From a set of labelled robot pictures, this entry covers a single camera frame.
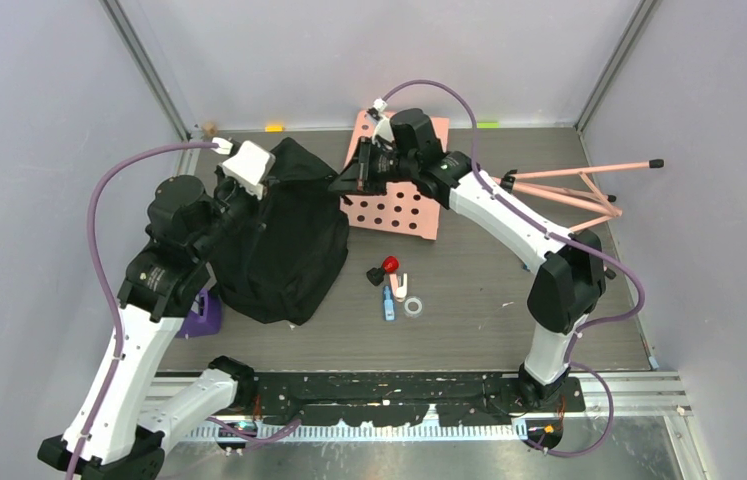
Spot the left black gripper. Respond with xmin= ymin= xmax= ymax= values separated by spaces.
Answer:
xmin=192 ymin=162 xmax=277 ymax=262

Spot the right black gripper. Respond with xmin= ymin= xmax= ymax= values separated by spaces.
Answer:
xmin=331 ymin=137 xmax=418 ymax=197

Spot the black student backpack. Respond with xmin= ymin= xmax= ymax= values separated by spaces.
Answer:
xmin=210 ymin=137 xmax=349 ymax=325

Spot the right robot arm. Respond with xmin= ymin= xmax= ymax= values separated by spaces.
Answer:
xmin=329 ymin=136 xmax=606 ymax=411

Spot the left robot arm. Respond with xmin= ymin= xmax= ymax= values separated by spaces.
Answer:
xmin=37 ymin=174 xmax=258 ymax=479

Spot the pink perforated music stand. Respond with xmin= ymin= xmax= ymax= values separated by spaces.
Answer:
xmin=338 ymin=109 xmax=666 ymax=242

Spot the red black stamp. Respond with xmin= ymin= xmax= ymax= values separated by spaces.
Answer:
xmin=366 ymin=256 xmax=399 ymax=286

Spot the green tape marker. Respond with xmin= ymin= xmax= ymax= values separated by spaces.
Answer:
xmin=477 ymin=121 xmax=500 ymax=129

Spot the purple ball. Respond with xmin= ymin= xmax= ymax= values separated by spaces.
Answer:
xmin=175 ymin=289 xmax=223 ymax=339

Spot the pink small stapler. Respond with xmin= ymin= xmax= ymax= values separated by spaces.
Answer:
xmin=389 ymin=272 xmax=408 ymax=303

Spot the blue small clip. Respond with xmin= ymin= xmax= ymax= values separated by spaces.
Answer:
xmin=383 ymin=286 xmax=396 ymax=322

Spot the clear tape roll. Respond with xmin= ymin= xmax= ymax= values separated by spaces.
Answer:
xmin=404 ymin=296 xmax=424 ymax=318

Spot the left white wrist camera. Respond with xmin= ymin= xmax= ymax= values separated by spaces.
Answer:
xmin=211 ymin=137 xmax=276 ymax=200

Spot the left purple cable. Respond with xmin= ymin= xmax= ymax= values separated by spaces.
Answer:
xmin=64 ymin=140 xmax=222 ymax=480

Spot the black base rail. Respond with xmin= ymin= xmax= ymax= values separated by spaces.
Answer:
xmin=241 ymin=372 xmax=586 ymax=427

